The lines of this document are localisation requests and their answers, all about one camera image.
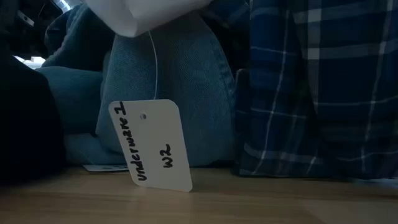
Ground light blue denim jeans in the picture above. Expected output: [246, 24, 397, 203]
[35, 2, 237, 168]

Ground white garment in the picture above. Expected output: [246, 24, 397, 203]
[81, 0, 214, 39]

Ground blue plaid shirt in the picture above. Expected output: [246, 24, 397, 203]
[233, 0, 398, 181]

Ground black garment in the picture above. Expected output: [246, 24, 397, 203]
[0, 46, 65, 186]

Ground white handwritten paper tag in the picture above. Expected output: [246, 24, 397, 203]
[108, 99, 193, 193]

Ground thin white tag string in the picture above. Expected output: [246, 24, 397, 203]
[147, 30, 159, 101]

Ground silver ceiling duct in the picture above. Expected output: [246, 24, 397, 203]
[51, 0, 82, 14]

